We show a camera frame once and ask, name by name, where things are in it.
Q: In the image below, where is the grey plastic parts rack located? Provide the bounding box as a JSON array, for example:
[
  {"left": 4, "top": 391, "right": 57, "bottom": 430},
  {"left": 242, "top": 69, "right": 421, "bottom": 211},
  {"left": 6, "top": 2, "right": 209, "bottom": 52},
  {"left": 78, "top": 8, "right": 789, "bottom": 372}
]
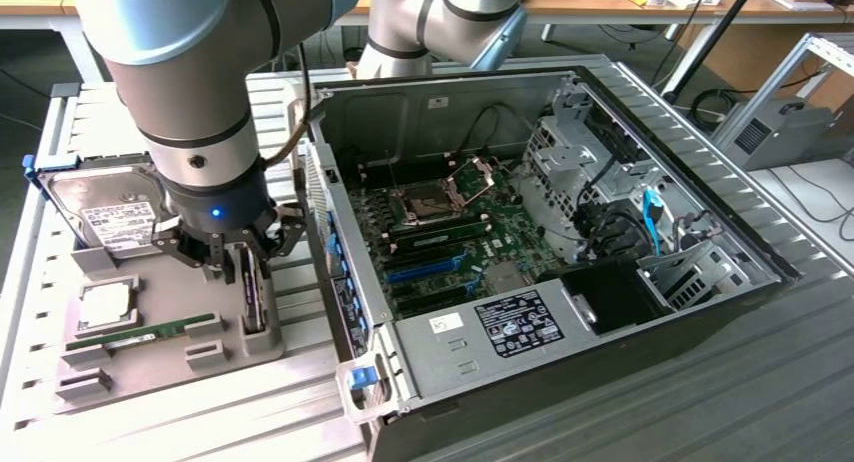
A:
[{"left": 49, "top": 241, "right": 288, "bottom": 416}]

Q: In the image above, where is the green RAM stick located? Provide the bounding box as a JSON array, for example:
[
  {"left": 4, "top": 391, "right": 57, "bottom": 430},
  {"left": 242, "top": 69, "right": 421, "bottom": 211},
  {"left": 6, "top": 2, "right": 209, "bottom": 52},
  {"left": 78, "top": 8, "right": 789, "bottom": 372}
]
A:
[{"left": 65, "top": 315, "right": 218, "bottom": 351}]

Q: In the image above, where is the long wooden desk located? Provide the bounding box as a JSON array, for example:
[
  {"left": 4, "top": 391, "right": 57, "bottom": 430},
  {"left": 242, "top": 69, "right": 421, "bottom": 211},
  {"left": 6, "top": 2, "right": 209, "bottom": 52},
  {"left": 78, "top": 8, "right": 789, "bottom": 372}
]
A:
[{"left": 0, "top": 0, "right": 372, "bottom": 83}]

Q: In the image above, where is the blue case latch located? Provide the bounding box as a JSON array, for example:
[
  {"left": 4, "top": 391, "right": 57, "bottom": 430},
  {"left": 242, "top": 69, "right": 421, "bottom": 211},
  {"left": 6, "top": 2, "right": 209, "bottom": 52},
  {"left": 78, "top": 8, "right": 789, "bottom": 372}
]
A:
[{"left": 345, "top": 365, "right": 376, "bottom": 391}]

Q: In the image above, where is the brown wooden panel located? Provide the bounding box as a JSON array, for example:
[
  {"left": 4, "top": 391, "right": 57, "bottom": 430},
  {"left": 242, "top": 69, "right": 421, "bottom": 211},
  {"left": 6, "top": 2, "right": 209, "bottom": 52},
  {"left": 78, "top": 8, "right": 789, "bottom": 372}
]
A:
[{"left": 676, "top": 24, "right": 854, "bottom": 96}]

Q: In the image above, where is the grey power supply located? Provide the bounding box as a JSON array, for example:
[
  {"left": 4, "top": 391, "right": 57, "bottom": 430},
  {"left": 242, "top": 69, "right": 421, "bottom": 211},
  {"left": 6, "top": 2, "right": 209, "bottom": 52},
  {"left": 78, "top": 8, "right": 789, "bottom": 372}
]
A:
[{"left": 389, "top": 279, "right": 595, "bottom": 401}]

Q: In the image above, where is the black RAM stick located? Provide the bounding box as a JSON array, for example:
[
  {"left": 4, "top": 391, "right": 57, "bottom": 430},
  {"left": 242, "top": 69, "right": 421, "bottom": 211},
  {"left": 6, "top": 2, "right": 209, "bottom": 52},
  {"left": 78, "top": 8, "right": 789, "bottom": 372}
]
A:
[{"left": 389, "top": 219, "right": 492, "bottom": 256}]

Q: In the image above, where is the black stand pole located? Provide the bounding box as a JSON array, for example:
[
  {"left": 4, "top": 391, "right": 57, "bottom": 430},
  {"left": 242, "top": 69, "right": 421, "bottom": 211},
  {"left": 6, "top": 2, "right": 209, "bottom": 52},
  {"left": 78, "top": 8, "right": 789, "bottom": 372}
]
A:
[{"left": 659, "top": 0, "right": 761, "bottom": 101}]

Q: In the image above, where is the CPU socket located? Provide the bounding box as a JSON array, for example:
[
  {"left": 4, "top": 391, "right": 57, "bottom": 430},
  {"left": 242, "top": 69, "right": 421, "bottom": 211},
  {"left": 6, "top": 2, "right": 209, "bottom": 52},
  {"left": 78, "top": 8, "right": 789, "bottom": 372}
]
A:
[{"left": 392, "top": 181, "right": 468, "bottom": 228}]

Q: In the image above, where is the silver perforated disk bay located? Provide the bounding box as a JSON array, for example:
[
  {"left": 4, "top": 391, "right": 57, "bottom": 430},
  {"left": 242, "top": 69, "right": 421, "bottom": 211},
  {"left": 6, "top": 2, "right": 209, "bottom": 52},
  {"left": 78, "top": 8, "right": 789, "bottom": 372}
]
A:
[{"left": 636, "top": 241, "right": 759, "bottom": 311}]

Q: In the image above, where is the open black PC case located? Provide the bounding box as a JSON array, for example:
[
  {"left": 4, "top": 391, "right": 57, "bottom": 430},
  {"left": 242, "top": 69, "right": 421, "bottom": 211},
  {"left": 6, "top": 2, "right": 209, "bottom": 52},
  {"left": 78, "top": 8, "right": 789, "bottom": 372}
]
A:
[{"left": 282, "top": 64, "right": 801, "bottom": 462}]

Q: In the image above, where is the silver CPU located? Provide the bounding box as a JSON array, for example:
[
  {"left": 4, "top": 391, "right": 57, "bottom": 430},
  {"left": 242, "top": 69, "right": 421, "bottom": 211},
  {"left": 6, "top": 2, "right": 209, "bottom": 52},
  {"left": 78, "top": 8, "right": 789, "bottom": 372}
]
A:
[{"left": 77, "top": 284, "right": 134, "bottom": 328}]

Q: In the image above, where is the silver chipset heat sink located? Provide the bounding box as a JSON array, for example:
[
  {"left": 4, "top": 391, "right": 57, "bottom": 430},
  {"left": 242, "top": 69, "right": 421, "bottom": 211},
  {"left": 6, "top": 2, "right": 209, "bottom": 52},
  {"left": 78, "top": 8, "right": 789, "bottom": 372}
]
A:
[{"left": 483, "top": 260, "right": 535, "bottom": 296}]

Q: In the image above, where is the metal socket cover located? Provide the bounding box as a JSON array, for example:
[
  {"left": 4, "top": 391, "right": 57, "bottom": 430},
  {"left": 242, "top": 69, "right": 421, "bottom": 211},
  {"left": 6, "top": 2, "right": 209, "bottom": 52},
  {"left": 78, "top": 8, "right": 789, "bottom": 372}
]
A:
[{"left": 443, "top": 155, "right": 499, "bottom": 206}]

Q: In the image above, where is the silver disk bay cage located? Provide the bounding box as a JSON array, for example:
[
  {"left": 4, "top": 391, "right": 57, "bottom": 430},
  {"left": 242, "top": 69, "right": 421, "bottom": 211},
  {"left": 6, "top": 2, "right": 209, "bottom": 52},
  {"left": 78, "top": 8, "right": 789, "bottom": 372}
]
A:
[{"left": 519, "top": 91, "right": 675, "bottom": 263}]

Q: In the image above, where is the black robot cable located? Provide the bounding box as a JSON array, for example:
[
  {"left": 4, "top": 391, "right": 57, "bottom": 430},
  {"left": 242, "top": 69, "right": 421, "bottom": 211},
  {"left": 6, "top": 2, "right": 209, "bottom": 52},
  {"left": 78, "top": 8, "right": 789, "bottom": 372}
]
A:
[{"left": 257, "top": 40, "right": 314, "bottom": 169}]

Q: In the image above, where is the cluttered wooden desk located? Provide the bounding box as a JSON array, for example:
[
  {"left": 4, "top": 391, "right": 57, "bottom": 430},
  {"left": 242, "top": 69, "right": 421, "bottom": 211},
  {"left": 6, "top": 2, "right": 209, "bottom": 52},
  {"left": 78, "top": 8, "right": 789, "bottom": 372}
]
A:
[{"left": 519, "top": 0, "right": 854, "bottom": 43}]

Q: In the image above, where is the silver hard disk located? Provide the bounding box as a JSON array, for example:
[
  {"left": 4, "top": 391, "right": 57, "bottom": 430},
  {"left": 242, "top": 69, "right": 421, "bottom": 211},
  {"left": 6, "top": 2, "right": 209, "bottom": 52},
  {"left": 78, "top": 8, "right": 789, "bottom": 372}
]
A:
[{"left": 46, "top": 165, "right": 178, "bottom": 261}]

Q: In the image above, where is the grey control box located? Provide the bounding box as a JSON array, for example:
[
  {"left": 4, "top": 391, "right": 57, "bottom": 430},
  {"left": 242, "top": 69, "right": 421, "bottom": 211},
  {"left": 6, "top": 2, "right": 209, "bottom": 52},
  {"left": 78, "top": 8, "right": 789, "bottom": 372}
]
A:
[{"left": 732, "top": 99, "right": 852, "bottom": 171}]

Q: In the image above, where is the black coiled cable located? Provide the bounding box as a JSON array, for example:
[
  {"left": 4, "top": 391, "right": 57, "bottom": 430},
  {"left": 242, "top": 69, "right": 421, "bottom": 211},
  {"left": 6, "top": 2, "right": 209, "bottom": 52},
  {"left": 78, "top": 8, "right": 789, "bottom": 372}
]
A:
[{"left": 689, "top": 89, "right": 752, "bottom": 128}]

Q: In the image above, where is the aluminium profile frame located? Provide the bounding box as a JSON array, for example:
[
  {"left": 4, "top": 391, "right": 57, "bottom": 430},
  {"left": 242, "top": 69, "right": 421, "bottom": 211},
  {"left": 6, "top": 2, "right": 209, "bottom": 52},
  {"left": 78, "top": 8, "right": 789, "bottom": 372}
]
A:
[{"left": 709, "top": 31, "right": 854, "bottom": 143}]

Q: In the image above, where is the black looped wire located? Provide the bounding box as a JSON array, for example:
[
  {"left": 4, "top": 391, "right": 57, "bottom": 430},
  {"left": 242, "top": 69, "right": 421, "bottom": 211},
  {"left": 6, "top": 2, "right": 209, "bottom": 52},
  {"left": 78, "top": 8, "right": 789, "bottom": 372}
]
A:
[{"left": 463, "top": 104, "right": 535, "bottom": 156}]

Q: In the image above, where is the blue disk caddy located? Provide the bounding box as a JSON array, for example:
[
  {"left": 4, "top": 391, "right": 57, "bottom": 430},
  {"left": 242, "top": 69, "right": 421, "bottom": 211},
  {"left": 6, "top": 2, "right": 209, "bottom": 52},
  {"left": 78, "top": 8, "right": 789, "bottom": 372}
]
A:
[{"left": 21, "top": 151, "right": 154, "bottom": 248}]

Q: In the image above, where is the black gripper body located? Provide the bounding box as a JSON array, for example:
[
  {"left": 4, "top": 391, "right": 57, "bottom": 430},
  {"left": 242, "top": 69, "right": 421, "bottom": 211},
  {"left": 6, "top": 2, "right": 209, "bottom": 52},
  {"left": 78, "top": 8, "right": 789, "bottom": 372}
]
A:
[{"left": 162, "top": 169, "right": 278, "bottom": 236}]

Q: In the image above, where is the blue expansion slot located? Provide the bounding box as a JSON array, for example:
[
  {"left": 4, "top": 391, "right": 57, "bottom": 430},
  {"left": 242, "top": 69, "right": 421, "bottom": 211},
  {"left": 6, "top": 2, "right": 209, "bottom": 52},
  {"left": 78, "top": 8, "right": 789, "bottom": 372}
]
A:
[{"left": 384, "top": 254, "right": 468, "bottom": 285}]

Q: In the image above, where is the black expansion slot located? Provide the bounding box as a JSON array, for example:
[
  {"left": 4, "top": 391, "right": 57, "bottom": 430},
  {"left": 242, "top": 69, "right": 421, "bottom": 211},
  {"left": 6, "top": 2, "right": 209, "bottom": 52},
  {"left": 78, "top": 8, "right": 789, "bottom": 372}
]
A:
[{"left": 392, "top": 281, "right": 481, "bottom": 311}]

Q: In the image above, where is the green motherboard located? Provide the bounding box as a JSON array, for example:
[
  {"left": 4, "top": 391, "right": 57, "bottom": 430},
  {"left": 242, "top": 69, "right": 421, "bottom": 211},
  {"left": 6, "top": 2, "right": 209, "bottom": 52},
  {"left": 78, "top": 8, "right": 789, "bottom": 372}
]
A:
[{"left": 338, "top": 151, "right": 575, "bottom": 321}]

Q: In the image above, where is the graphics card with metal bracket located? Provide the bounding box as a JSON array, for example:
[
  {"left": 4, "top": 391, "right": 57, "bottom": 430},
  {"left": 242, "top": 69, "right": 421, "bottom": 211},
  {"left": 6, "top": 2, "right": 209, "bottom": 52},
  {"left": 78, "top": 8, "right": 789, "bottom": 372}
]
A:
[{"left": 233, "top": 241, "right": 266, "bottom": 334}]

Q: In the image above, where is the black power wire bundle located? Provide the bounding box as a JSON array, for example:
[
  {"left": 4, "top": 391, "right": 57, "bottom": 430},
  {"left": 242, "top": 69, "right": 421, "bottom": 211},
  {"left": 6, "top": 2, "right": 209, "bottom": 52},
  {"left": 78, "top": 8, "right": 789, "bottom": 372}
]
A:
[{"left": 572, "top": 201, "right": 652, "bottom": 263}]

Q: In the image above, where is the blue disk wire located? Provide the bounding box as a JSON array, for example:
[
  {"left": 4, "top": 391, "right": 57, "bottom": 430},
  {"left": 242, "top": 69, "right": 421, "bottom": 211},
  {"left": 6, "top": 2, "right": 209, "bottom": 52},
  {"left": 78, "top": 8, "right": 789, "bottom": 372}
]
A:
[{"left": 640, "top": 187, "right": 668, "bottom": 258}]

